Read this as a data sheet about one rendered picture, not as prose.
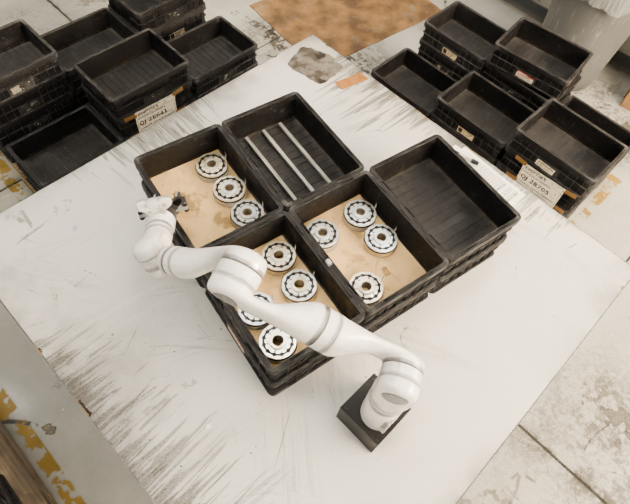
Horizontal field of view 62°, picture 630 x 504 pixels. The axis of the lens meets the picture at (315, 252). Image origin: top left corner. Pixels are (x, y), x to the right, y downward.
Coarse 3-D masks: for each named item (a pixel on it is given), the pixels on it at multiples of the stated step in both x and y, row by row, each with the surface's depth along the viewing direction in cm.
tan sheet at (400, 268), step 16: (336, 208) 168; (304, 224) 164; (336, 224) 164; (384, 224) 166; (352, 240) 162; (336, 256) 159; (352, 256) 159; (368, 256) 159; (400, 256) 160; (352, 272) 156; (384, 272) 157; (400, 272) 157; (416, 272) 158; (384, 288) 154; (400, 288) 155
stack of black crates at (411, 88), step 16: (384, 64) 274; (400, 64) 288; (416, 64) 283; (432, 64) 276; (384, 80) 267; (400, 80) 283; (416, 80) 285; (432, 80) 282; (448, 80) 274; (400, 96) 265; (416, 96) 278; (432, 96) 279
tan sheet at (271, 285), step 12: (276, 240) 160; (300, 264) 156; (264, 276) 153; (276, 276) 153; (264, 288) 151; (276, 288) 151; (300, 288) 152; (276, 300) 149; (312, 300) 150; (324, 300) 151; (300, 348) 143
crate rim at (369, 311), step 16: (352, 176) 162; (368, 176) 163; (320, 192) 158; (384, 192) 160; (400, 208) 157; (416, 224) 155; (336, 272) 144; (432, 272) 147; (352, 288) 142; (384, 304) 140
